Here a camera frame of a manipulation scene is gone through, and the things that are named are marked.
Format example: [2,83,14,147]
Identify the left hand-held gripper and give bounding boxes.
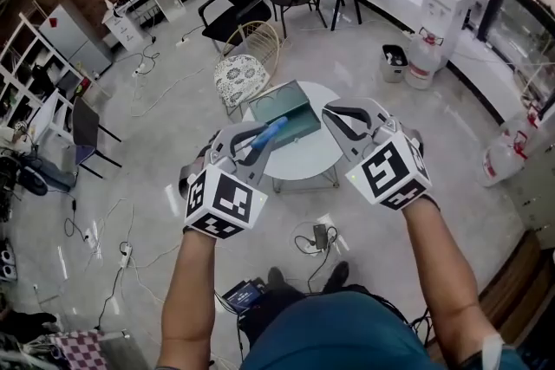
[184,120,283,240]

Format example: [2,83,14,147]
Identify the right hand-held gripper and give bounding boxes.
[321,98,434,212]

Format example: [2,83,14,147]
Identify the green metal box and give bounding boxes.
[247,79,323,148]

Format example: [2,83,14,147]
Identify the person's right forearm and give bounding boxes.
[402,197,491,365]

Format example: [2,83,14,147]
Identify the person's left forearm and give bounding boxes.
[155,224,218,370]

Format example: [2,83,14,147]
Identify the round white side table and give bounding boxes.
[241,81,344,194]

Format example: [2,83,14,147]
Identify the grey trash bin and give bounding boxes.
[380,43,409,83]

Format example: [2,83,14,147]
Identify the clear water jug red label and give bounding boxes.
[479,129,528,188]
[500,107,543,161]
[405,28,447,91]

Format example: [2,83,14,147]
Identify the person's left black shoe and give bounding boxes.
[266,266,290,294]

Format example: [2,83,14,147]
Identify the person's black shoe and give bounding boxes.
[323,260,350,294]
[266,266,290,294]

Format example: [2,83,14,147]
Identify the small blue-screen device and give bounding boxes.
[221,280,265,315]

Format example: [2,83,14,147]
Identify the white water dispenser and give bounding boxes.
[418,0,473,73]

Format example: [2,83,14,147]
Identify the person's right black shoe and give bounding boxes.
[323,260,350,294]

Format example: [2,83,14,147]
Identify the black folding chair blue seat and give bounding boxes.
[71,96,123,181]

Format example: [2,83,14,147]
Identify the white drawer cabinet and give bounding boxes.
[101,8,144,53]

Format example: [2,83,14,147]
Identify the grey metal lockers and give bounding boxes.
[519,168,555,239]

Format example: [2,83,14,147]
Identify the white wooden chair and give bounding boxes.
[32,88,75,144]

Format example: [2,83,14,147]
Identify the grey refrigerator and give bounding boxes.
[37,3,113,77]

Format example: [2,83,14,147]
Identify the person's teal shirt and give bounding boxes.
[240,289,530,370]

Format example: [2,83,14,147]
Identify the brown wooden platform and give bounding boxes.
[427,229,555,356]

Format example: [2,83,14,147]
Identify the white open shelf unit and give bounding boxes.
[0,12,88,131]

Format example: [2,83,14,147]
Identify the purple white checkered cloth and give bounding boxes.
[49,328,109,370]

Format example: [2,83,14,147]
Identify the gold wire chair patterned cushion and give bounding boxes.
[213,20,283,118]

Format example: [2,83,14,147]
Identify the black power cable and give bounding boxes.
[294,224,340,295]

